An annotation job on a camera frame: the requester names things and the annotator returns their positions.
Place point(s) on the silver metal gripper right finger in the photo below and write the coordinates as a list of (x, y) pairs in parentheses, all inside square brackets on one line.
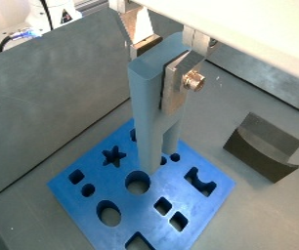
[(181, 72)]

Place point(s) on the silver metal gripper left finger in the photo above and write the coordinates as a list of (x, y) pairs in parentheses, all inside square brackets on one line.
[(140, 35)]

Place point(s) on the light blue square-circle peg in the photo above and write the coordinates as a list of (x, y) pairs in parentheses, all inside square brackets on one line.
[(157, 129)]

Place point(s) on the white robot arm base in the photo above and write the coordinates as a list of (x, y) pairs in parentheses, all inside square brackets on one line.
[(48, 14)]

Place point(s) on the black curved plastic holder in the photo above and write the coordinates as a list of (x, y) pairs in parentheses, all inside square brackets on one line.
[(264, 147)]

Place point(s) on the blue shape sorting block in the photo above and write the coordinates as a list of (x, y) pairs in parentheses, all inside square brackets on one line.
[(129, 210)]

